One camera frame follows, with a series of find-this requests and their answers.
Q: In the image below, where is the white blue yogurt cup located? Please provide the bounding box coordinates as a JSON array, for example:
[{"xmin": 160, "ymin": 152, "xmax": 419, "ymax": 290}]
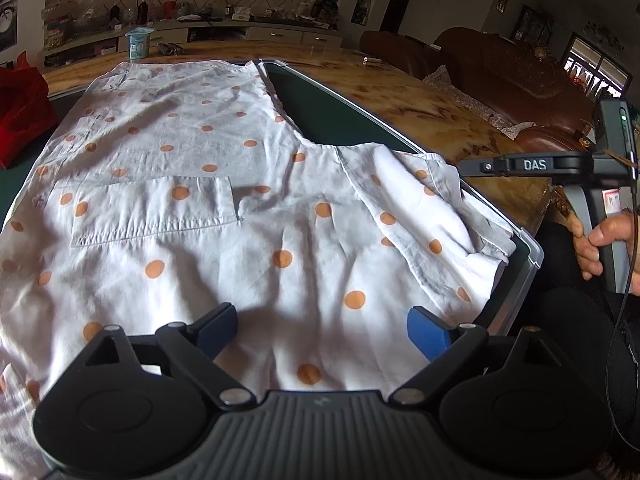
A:
[{"xmin": 124, "ymin": 27, "xmax": 152, "ymax": 61}]

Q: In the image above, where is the red garment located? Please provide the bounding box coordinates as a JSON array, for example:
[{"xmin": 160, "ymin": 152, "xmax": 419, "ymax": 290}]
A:
[{"xmin": 0, "ymin": 64, "xmax": 61, "ymax": 171}]

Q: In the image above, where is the white orange-dotted shirt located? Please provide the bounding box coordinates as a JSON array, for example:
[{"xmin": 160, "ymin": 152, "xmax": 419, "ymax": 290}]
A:
[{"xmin": 0, "ymin": 59, "xmax": 517, "ymax": 480}]

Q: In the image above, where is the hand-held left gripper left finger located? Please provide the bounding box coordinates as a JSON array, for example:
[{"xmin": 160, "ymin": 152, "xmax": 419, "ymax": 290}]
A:
[{"xmin": 75, "ymin": 302, "xmax": 257, "ymax": 407}]

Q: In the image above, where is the window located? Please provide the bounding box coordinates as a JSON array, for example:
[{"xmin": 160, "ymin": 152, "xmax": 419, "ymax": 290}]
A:
[{"xmin": 560, "ymin": 32, "xmax": 632, "ymax": 97}]

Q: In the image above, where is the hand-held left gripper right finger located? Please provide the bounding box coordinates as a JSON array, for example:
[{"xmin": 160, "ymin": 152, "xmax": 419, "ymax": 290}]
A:
[{"xmin": 389, "ymin": 305, "xmax": 571, "ymax": 407}]

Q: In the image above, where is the green framed mat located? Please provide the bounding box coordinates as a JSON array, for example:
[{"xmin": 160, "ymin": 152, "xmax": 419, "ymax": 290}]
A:
[{"xmin": 0, "ymin": 57, "xmax": 544, "ymax": 341}]

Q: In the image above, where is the orange rubber band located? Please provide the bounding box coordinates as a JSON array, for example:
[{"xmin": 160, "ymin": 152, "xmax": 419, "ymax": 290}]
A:
[{"xmin": 602, "ymin": 149, "xmax": 640, "ymax": 170}]

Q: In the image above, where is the small wall photo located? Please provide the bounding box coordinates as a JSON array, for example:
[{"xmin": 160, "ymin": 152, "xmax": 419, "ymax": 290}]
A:
[{"xmin": 350, "ymin": 0, "xmax": 376, "ymax": 28}]

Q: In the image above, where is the person's dark clothing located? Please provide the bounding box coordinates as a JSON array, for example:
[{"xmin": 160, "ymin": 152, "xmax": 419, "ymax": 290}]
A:
[{"xmin": 530, "ymin": 220, "xmax": 640, "ymax": 461}]

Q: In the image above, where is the brown leather armchair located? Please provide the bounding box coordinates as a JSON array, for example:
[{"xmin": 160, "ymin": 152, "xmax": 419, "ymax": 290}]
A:
[{"xmin": 360, "ymin": 30, "xmax": 443, "ymax": 74}]

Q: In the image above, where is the framed picture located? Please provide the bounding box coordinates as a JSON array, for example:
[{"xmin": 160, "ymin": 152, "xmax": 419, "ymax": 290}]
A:
[{"xmin": 515, "ymin": 5, "xmax": 554, "ymax": 46}]

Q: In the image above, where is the black white wall poster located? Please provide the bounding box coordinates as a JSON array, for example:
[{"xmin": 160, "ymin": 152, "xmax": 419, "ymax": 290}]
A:
[{"xmin": 0, "ymin": 0, "xmax": 21, "ymax": 53}]

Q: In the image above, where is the black cable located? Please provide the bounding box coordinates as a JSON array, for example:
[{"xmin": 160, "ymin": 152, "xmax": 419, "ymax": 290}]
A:
[{"xmin": 604, "ymin": 157, "xmax": 640, "ymax": 461}]

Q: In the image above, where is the person's right hand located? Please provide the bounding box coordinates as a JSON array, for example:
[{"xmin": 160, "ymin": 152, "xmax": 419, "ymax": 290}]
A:
[{"xmin": 567, "ymin": 207, "xmax": 640, "ymax": 297}]

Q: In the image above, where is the brown leather sofa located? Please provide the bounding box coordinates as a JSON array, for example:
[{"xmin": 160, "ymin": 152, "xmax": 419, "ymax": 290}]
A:
[{"xmin": 425, "ymin": 26, "xmax": 601, "ymax": 161}]

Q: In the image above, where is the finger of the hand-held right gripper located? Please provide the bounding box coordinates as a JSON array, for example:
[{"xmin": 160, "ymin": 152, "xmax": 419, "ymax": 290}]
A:
[{"xmin": 456, "ymin": 157, "xmax": 511, "ymax": 180}]

